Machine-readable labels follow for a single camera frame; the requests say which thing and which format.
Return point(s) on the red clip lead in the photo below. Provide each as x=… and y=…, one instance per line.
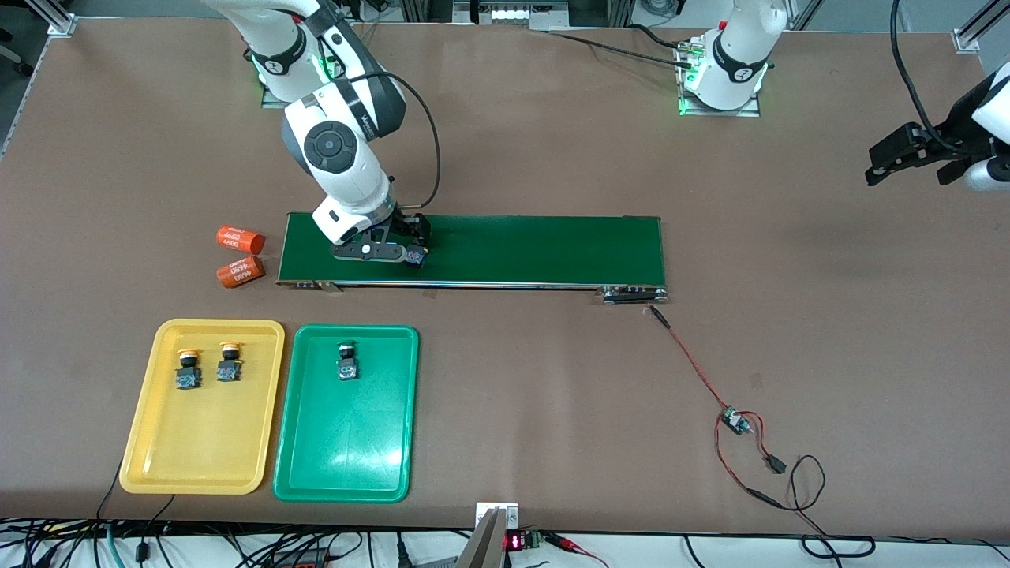
x=564, y=541

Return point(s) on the green plastic tray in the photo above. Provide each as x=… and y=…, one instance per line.
x=347, y=442

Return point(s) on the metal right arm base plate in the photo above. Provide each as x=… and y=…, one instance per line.
x=272, y=102

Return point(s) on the aluminium frame rack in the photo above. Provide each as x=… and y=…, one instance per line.
x=623, y=12

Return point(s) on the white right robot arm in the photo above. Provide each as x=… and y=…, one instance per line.
x=339, y=158

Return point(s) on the red digit display module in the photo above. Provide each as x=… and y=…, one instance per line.
x=517, y=541

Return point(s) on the lit control box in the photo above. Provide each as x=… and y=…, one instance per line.
x=509, y=14

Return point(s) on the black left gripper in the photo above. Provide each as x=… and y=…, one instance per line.
x=959, y=130

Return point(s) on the orange cylinder printed 4680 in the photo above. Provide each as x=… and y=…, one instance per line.
x=241, y=239
x=239, y=272

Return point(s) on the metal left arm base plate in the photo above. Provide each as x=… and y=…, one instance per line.
x=722, y=113

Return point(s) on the green push button switch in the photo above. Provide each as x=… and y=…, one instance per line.
x=347, y=363
x=416, y=259

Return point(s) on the metal bracket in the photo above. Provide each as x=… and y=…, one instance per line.
x=497, y=514

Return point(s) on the yellow plastic tray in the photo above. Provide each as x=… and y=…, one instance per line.
x=201, y=442

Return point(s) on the small motor controller board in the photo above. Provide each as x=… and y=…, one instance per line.
x=735, y=421

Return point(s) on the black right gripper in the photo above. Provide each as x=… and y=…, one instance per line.
x=412, y=225

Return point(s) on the yellow push button switch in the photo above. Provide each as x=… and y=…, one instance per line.
x=229, y=367
x=188, y=375

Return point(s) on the green conveyor belt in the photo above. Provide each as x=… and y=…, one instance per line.
x=536, y=252

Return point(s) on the aluminium profile post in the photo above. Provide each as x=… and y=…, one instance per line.
x=969, y=39
x=61, y=25

